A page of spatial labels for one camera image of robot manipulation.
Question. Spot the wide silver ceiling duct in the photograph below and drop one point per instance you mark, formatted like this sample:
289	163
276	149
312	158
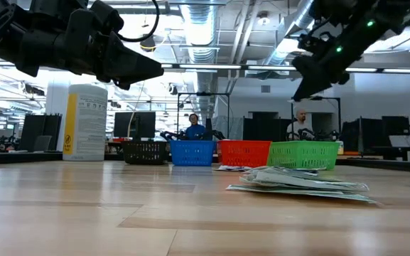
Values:
201	28

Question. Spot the black plastic basket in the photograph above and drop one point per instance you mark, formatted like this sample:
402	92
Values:
144	153

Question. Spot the slanted silver ceiling duct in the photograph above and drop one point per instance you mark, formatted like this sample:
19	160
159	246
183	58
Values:
300	17

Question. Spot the red plastic basket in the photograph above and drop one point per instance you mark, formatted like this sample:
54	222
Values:
243	153

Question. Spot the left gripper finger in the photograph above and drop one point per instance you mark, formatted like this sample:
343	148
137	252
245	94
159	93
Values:
123	87
130	64

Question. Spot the black partition panel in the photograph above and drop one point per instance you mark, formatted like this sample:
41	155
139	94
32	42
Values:
34	131

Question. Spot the white yellow wipes canister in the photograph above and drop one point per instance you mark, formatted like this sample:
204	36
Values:
87	124

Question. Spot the black aluminium rig frame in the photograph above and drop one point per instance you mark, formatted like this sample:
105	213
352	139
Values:
23	157

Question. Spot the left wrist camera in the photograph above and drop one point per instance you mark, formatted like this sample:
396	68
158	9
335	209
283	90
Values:
108	17

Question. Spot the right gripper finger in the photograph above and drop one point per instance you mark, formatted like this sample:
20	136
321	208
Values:
313	73

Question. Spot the person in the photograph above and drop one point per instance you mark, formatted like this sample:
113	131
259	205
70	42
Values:
195	131
298	128

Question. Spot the green-striped bandage strip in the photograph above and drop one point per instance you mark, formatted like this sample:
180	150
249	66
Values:
279	170
283	176
297	193
314	185

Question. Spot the blue plastic basket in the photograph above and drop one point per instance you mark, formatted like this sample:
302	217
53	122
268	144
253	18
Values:
193	153

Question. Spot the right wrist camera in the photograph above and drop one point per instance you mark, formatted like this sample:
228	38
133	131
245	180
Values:
313	43

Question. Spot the black computer monitor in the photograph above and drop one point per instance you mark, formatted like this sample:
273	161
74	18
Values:
144	124
368	135
396	125

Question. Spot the green plastic basket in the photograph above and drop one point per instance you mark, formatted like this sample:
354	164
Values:
304	154

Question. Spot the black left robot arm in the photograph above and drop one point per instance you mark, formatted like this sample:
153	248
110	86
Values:
30	39

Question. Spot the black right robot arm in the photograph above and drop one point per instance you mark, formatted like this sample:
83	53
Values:
386	14

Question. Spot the blue-print alcohol pad packet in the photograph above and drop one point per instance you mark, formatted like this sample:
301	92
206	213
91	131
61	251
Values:
226	168
245	167

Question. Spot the black overhead camera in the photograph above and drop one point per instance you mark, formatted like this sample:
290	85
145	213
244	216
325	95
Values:
148	44

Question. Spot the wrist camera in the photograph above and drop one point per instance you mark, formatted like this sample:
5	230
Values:
313	43
108	17

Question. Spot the white LED light bar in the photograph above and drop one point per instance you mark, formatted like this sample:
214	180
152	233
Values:
208	66

